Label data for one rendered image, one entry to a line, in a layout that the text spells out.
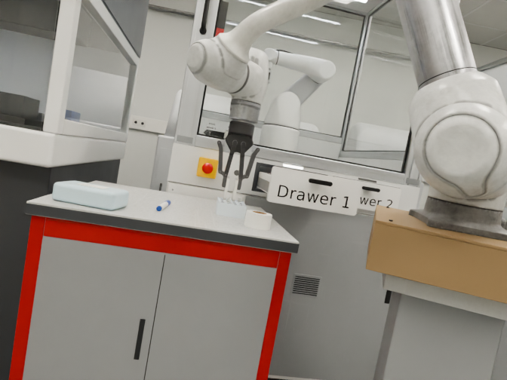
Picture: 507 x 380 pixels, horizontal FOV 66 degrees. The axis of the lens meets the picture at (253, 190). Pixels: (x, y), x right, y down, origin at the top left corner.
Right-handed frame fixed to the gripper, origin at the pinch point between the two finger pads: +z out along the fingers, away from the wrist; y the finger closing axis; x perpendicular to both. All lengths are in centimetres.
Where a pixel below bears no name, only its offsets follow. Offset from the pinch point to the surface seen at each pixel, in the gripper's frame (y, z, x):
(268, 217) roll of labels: -9.7, 4.2, 18.2
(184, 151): 17.7, -8.5, -32.1
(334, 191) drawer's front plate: -32.0, -4.6, -0.1
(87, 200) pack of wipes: 33.4, 6.2, 25.2
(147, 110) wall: 91, -45, -365
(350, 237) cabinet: -54, 14, -35
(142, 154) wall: 88, 7, -365
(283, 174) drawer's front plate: -14.9, -7.1, 0.5
